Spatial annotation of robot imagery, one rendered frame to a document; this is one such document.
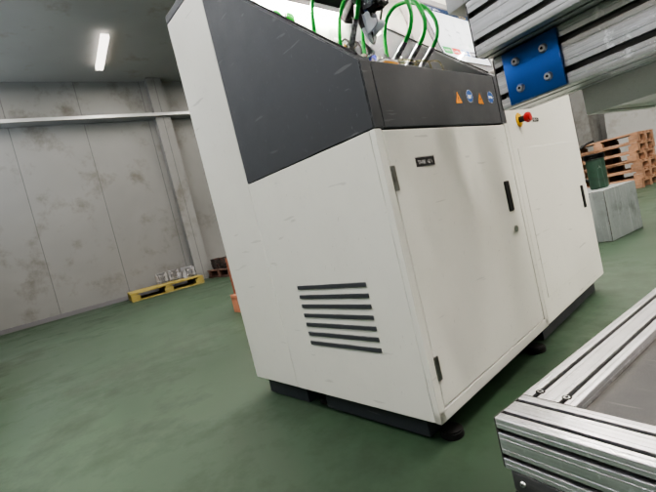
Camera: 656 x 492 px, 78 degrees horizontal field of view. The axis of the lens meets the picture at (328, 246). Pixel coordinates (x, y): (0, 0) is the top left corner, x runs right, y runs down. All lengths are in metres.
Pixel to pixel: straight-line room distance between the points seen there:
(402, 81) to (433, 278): 0.50
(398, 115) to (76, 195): 8.42
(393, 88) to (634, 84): 0.50
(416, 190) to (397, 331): 0.35
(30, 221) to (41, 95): 2.38
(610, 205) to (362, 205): 2.67
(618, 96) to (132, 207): 8.84
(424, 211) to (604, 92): 0.45
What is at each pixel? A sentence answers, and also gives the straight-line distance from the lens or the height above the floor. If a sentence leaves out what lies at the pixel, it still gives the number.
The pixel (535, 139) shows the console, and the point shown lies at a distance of 1.76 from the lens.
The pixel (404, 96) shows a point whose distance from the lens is 1.09.
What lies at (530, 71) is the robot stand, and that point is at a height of 0.76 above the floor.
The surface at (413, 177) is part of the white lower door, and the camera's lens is 1.03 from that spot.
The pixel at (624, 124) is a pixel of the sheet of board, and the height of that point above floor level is 1.14.
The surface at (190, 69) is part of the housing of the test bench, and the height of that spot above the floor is 1.26.
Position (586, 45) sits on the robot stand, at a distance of 0.74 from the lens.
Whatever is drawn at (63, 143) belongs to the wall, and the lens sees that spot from 9.39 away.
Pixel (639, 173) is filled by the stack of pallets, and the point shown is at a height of 0.21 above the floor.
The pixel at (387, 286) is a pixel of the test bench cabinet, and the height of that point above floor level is 0.42.
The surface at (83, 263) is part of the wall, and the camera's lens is 9.02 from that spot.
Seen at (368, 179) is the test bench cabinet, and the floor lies 0.68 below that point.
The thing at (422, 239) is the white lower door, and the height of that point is 0.51.
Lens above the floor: 0.61
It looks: 4 degrees down
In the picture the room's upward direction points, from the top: 13 degrees counter-clockwise
